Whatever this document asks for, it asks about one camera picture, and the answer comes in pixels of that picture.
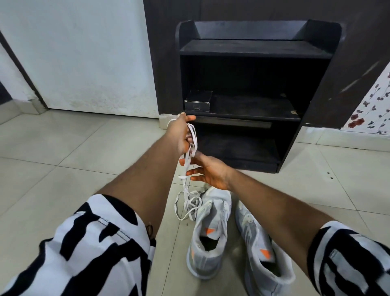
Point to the person's left hand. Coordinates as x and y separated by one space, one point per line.
179 131

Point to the person's right hand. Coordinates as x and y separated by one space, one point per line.
214 173

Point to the white shoelace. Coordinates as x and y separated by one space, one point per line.
189 158

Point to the clear plastic box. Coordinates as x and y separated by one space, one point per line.
198 102

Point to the grey sneaker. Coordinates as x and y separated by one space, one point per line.
204 259
256 234

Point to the person's left forearm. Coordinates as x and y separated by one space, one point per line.
146 189

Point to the person's right forearm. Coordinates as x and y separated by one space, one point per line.
280 219

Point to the dark brown wooden cabinet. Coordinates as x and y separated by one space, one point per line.
170 61

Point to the black open shelf box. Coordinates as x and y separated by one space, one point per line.
253 48

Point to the zebra striped garment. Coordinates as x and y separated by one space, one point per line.
91 250

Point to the white floral patterned sheet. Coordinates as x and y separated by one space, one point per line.
371 109

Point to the dark door frame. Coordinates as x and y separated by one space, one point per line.
22 70

